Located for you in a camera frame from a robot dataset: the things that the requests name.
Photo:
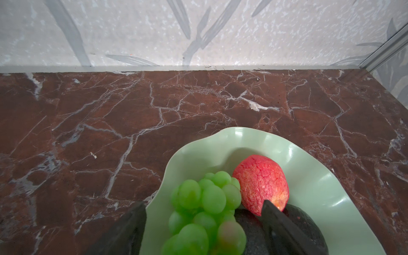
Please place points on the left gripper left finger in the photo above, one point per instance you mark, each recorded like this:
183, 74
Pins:
125, 235

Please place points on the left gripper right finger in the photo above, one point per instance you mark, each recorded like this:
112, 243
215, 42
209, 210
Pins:
282, 236

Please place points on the dark fake avocado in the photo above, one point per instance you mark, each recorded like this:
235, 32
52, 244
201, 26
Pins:
255, 244
305, 223

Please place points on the red fake apple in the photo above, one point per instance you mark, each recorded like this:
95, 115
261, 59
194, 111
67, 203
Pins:
261, 179

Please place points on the green fake grape bunch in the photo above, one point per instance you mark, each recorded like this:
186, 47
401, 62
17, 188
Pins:
203, 221

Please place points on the light green scalloped fruit bowl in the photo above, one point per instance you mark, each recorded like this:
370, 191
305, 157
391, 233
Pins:
313, 188

